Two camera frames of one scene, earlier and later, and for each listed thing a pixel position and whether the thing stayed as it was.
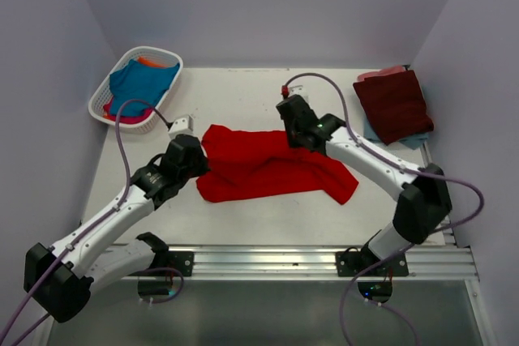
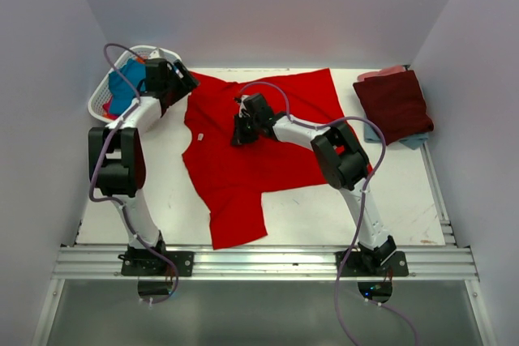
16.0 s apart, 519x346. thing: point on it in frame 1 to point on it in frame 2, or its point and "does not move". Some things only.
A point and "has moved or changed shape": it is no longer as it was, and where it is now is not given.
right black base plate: x=350 y=263 does not move
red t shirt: x=246 y=161 has moved or changed shape
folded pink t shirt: x=384 y=71 does not move
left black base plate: x=183 y=261 does not move
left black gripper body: x=198 y=168 to x=173 y=80
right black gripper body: x=292 y=137 to x=253 y=120
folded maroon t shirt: x=396 y=105 does not move
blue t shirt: x=135 y=81 does not move
